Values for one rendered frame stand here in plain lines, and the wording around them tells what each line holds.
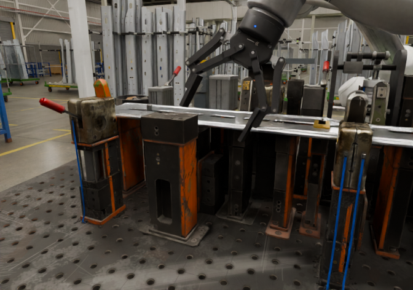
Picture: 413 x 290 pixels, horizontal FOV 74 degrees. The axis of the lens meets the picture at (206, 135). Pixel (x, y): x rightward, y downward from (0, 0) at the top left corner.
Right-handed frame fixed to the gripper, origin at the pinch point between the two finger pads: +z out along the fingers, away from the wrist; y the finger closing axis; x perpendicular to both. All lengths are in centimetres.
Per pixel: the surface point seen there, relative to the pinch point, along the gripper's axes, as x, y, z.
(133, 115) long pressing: -20.8, 29.5, 15.8
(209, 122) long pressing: -19.7, 6.3, 5.1
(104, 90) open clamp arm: -12.5, 36.0, 11.3
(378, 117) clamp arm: -37, -31, -17
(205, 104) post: -59, 24, 7
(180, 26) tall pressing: -380, 241, -37
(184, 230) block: -12.3, -3.6, 31.6
